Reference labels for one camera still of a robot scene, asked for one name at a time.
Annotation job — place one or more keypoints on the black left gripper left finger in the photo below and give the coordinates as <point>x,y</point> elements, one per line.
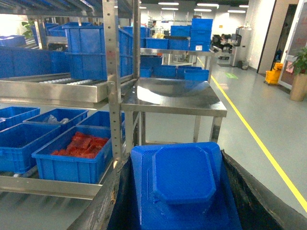
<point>109,208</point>

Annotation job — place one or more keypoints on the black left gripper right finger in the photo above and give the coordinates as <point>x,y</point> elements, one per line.
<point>258,207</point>

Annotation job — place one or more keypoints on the blue bottle-shaped plastic part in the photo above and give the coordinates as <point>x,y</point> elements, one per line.
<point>181,187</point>

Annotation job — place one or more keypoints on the blue bin with red bags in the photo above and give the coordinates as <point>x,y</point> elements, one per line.
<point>71,169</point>

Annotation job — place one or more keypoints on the blue bin behind red bags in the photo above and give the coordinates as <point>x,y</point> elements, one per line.
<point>98,124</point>

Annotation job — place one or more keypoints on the stainless steel shelf rack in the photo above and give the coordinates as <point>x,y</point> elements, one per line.
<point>29,91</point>

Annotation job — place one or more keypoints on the blue bin with clear bag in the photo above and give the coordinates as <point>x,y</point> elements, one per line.
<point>66,118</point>

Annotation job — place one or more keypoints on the empty blue bin front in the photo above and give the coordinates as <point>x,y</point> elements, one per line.
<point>18,142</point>

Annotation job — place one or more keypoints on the blue bin far left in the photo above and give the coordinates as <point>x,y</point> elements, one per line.
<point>14,115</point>

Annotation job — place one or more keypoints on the large blue crate on shelf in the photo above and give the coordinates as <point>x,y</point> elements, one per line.
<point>87,52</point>

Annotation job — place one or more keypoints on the red bubble wrap bags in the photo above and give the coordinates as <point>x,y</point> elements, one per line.
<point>82,146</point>

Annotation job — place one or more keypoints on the potted plant in gold pot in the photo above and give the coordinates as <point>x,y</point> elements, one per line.
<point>299,85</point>

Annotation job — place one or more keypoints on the stainless steel table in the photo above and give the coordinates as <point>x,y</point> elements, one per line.
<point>169,96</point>

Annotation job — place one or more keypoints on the yellow mop bucket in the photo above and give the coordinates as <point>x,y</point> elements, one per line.
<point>272,76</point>

